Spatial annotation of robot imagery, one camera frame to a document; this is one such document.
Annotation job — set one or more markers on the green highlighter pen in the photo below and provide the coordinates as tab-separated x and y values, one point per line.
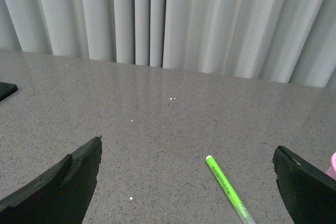
229	191

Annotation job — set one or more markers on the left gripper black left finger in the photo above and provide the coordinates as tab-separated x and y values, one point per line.
61	194

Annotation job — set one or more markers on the white pleated curtain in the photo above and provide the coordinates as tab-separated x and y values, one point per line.
289	41

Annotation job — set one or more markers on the pink mesh pen cup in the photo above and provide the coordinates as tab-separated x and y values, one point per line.
331	172

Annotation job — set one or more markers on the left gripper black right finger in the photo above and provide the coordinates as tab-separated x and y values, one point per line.
307	193

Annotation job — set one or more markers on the black flat pad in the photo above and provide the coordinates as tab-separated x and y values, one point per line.
7	89

